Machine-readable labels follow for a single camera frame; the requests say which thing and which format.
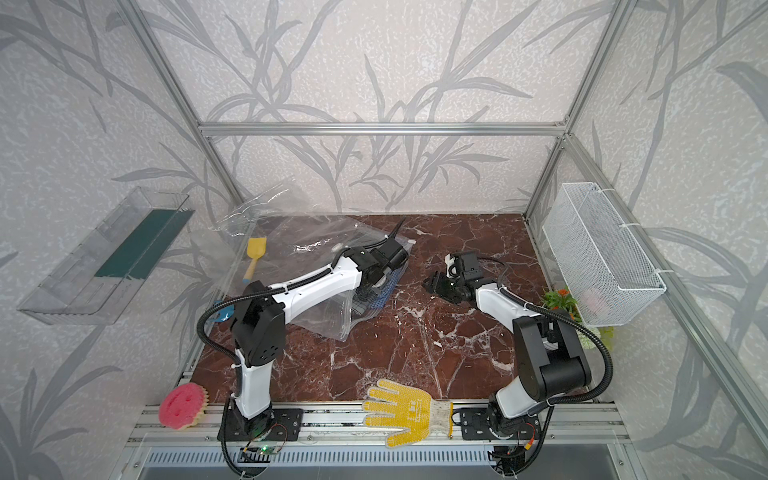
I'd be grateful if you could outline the green circuit board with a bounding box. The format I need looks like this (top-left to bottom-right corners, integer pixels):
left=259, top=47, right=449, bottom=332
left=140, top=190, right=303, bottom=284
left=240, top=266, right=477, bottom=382
left=241, top=444, right=283, bottom=462

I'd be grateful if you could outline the potted artificial flower plant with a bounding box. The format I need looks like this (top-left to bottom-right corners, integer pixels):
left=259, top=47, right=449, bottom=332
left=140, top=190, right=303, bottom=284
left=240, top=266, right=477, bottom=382
left=542, top=289, right=614, bottom=350

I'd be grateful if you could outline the blue checked shirt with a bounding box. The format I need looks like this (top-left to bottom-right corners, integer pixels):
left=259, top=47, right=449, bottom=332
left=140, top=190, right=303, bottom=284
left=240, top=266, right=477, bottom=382
left=351, top=265, right=407, bottom=319

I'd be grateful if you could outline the aluminium front rail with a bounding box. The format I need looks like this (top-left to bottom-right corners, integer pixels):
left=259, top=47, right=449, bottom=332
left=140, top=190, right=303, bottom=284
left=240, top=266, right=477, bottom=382
left=126, top=401, right=632, bottom=447

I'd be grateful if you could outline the yellow silicone spatula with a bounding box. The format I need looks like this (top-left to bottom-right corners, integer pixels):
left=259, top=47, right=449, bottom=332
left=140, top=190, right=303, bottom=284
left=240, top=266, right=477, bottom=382
left=243, top=237, right=267, bottom=284

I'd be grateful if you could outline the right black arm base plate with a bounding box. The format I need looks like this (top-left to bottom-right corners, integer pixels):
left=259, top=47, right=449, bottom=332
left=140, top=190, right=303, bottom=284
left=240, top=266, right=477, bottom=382
left=452, top=407, right=540, bottom=442

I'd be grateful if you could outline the yellow dotted work glove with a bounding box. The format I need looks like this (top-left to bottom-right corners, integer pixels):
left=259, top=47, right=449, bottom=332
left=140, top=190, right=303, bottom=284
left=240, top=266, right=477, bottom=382
left=362, top=379, right=454, bottom=448

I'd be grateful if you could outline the clear acrylic wall shelf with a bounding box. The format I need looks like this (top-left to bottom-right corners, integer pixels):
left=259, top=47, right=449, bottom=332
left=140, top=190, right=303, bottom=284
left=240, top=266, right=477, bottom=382
left=18, top=187, right=194, bottom=325

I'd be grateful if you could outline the pink round sponge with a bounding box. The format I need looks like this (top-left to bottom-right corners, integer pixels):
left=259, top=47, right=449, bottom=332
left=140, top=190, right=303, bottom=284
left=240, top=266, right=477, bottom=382
left=158, top=383, right=209, bottom=430

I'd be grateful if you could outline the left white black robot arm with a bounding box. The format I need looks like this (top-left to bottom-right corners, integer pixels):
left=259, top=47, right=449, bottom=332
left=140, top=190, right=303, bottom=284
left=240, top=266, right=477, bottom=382
left=196, top=222, right=409, bottom=424

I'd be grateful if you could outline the clear plastic vacuum bag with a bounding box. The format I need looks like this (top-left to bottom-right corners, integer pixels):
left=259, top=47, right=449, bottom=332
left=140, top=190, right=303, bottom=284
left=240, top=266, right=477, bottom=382
left=191, top=177, right=387, bottom=341

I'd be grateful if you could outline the white wire mesh basket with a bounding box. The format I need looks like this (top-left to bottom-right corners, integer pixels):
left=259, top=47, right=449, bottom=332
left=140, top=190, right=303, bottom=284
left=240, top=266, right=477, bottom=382
left=542, top=182, right=666, bottom=327

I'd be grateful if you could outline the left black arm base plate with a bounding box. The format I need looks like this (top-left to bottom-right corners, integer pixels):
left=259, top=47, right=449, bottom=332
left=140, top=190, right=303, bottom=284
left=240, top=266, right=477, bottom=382
left=217, top=407, right=304, bottom=442

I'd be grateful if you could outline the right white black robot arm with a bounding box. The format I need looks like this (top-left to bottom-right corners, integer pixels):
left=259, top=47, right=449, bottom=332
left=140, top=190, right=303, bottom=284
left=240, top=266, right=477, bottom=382
left=422, top=251, right=614, bottom=439

